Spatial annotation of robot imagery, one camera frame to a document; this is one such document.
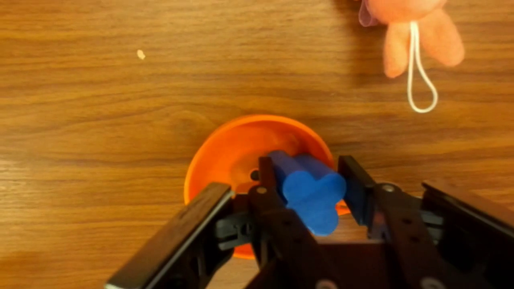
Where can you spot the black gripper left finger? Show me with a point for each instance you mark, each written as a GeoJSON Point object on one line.
{"type": "Point", "coordinates": [274, 225]}

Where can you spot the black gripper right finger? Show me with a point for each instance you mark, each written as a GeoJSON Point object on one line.
{"type": "Point", "coordinates": [395, 225]}

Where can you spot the orange bowl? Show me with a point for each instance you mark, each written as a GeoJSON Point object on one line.
{"type": "Point", "coordinates": [236, 153]}

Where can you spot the blue block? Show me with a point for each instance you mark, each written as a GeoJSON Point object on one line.
{"type": "Point", "coordinates": [314, 198]}

